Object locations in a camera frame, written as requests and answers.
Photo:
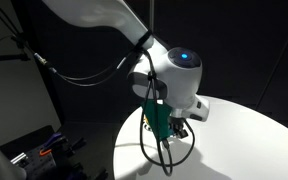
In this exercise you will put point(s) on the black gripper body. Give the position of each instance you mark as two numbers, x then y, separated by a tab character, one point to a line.
178	128

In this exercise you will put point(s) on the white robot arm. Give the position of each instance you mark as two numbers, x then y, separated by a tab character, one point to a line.
180	80

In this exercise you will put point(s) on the grey vertical pole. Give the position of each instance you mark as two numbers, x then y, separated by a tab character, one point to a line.
152	13

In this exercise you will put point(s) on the black perforated breadboard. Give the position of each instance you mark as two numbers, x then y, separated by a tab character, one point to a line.
40	165

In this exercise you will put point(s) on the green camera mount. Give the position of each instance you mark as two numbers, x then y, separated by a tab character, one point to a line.
157	120

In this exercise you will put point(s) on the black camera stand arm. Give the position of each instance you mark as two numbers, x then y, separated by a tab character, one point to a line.
4	57

